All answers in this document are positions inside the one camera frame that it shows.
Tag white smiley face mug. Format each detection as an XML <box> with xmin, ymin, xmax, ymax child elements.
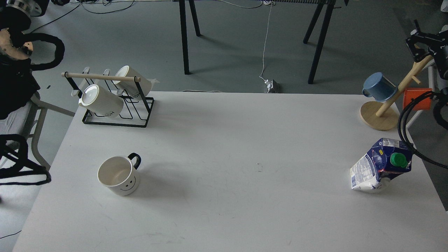
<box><xmin>97</xmin><ymin>153</ymin><xmax>141</xmax><ymax>196</ymax></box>

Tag blue milk carton green cap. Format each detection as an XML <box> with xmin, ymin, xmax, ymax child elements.
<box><xmin>350</xmin><ymin>138</ymin><xmax>413</xmax><ymax>193</ymax></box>

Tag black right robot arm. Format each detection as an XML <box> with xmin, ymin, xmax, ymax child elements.
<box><xmin>404</xmin><ymin>20</ymin><xmax>447</xmax><ymax>129</ymax></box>

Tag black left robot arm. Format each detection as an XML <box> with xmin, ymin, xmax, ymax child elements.
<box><xmin>1</xmin><ymin>0</ymin><xmax>65</xmax><ymax>185</ymax></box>

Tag blue cup on tree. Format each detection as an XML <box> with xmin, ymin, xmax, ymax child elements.
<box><xmin>362</xmin><ymin>72</ymin><xmax>398</xmax><ymax>102</ymax></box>

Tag orange cup on tree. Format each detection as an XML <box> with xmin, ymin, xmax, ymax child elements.
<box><xmin>402</xmin><ymin>87</ymin><xmax>432</xmax><ymax>111</ymax></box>

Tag white power strip on floor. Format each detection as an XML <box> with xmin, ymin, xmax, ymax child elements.
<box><xmin>265</xmin><ymin>79</ymin><xmax>280</xmax><ymax>93</ymax></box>

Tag white mug rear on rack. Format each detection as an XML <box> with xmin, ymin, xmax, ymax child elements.
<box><xmin>113</xmin><ymin>65</ymin><xmax>153</xmax><ymax>101</ymax></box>

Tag white mug on rack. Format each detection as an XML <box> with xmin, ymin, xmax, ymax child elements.
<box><xmin>78</xmin><ymin>84</ymin><xmax>124</xmax><ymax>118</ymax></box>
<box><xmin>113</xmin><ymin>65</ymin><xmax>153</xmax><ymax>101</ymax></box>

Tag black table legs left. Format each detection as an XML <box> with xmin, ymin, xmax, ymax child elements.
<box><xmin>178</xmin><ymin>0</ymin><xmax>202</xmax><ymax>75</ymax></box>

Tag white mug front on rack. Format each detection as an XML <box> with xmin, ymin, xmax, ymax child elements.
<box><xmin>78</xmin><ymin>84</ymin><xmax>124</xmax><ymax>118</ymax></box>

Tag wooden mug tree stand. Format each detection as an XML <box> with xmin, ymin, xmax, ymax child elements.
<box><xmin>359</xmin><ymin>55</ymin><xmax>433</xmax><ymax>131</ymax></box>

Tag grey chair left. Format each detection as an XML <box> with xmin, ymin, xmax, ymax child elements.
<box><xmin>0</xmin><ymin>92</ymin><xmax>75</xmax><ymax>170</ymax></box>

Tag white cable on floor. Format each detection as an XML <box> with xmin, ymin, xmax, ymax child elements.
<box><xmin>259</xmin><ymin>0</ymin><xmax>276</xmax><ymax>82</ymax></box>

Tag black wire mug rack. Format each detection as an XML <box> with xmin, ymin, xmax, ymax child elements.
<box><xmin>61</xmin><ymin>65</ymin><xmax>159</xmax><ymax>128</ymax></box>

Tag black cable bundle right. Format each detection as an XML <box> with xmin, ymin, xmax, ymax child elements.
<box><xmin>398</xmin><ymin>91</ymin><xmax>448</xmax><ymax>170</ymax></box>

